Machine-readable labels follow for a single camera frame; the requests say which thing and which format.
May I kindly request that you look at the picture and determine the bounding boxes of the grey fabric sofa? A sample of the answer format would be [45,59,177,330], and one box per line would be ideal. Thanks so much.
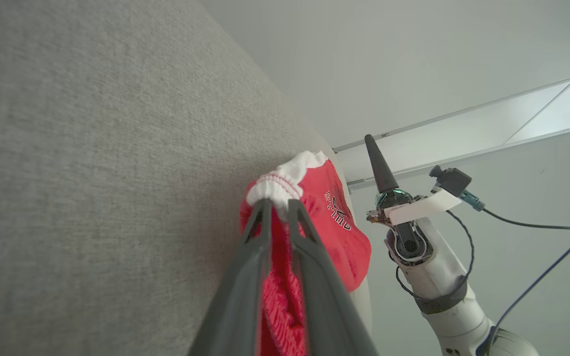
[0,0,373,356]

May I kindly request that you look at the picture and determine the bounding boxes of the right camera cable teal connector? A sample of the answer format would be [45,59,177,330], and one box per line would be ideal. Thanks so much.
[461,190,570,356]

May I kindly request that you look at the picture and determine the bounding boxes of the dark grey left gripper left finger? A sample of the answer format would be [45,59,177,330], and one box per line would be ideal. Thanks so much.
[189,199,273,356]

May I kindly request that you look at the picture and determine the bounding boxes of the red white number 23 jersey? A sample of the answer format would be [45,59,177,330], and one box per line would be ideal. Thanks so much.
[239,151,372,356]

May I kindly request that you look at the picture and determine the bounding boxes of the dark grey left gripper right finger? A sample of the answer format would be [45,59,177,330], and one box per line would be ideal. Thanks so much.
[287,199,380,356]

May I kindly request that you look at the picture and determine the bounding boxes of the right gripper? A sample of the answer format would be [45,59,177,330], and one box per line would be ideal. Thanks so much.
[364,134,434,268]

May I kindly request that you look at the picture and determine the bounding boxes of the thin black right gripper cable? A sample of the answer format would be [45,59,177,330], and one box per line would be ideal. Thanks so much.
[395,210,475,301]

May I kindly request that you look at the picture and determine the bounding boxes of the vertical partition wall post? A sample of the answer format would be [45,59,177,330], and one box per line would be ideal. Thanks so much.
[332,59,570,192]

